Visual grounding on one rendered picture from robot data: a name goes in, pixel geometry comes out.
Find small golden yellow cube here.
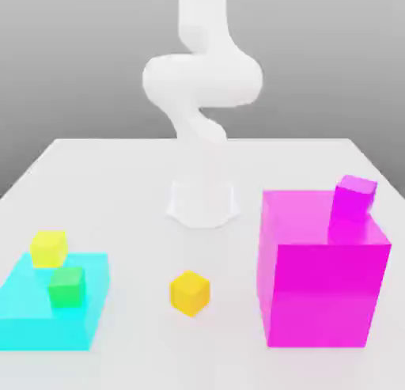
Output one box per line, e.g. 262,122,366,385
169,270,211,318

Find small magenta cube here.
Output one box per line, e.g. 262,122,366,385
327,174,378,243

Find small lemon yellow cube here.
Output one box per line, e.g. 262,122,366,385
29,230,69,269

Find small green cube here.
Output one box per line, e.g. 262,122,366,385
47,266,87,309

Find large magenta box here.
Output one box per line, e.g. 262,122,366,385
256,189,392,349

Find large cyan box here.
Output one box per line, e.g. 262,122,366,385
0,252,111,352

